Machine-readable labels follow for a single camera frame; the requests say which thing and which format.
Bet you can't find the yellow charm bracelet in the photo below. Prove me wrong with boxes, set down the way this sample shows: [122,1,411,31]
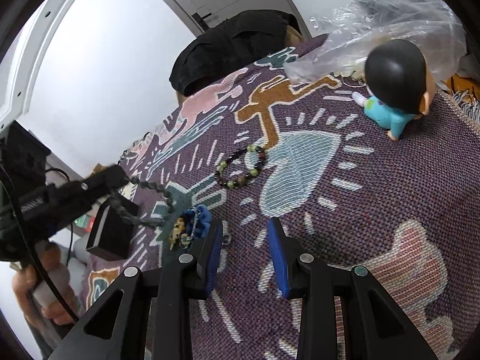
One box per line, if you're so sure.
[167,216,192,251]

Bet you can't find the dark grey bead bracelet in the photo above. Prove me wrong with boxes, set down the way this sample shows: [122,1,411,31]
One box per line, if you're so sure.
[108,173,177,228]

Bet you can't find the blue bead bracelet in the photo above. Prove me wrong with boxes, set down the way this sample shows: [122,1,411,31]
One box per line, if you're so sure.
[181,204,212,239]

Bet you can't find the multicolour stone bead bracelet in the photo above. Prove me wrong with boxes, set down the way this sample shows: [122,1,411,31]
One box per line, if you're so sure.
[214,145,269,190]

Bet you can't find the person's left hand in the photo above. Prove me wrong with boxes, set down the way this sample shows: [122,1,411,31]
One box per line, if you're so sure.
[12,241,78,329]

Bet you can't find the black open gift box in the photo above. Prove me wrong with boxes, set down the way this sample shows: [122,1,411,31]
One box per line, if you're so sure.
[86,198,134,262]

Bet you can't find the purple patterned woven blanket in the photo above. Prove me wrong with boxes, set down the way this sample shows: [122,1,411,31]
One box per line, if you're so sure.
[79,34,480,360]

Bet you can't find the black-haired boy figurine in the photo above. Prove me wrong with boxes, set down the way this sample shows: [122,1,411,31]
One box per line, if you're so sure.
[352,39,436,141]

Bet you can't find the black jacket on chair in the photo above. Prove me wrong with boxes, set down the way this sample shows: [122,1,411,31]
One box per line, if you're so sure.
[169,10,300,97]

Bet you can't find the clear plastic bag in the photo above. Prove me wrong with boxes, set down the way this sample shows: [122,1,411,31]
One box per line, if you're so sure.
[284,0,467,84]

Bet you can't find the black cable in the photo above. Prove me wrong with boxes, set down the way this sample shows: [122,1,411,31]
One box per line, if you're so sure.
[0,164,81,324]

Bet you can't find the black door handle lock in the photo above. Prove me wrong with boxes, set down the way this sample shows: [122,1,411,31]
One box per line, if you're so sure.
[191,12,212,32]

